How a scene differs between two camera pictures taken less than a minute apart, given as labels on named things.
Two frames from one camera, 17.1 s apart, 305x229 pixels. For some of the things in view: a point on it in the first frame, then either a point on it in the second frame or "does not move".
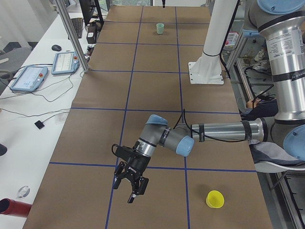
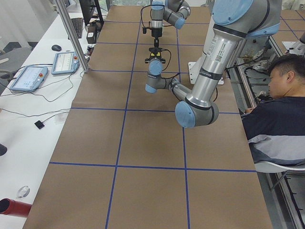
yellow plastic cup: (215, 199) to (158, 54)
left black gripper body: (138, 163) to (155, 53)
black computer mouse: (56, 47) does not move
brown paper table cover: (138, 67) does not move
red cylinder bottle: (10, 207) does not move
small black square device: (39, 124) does not move
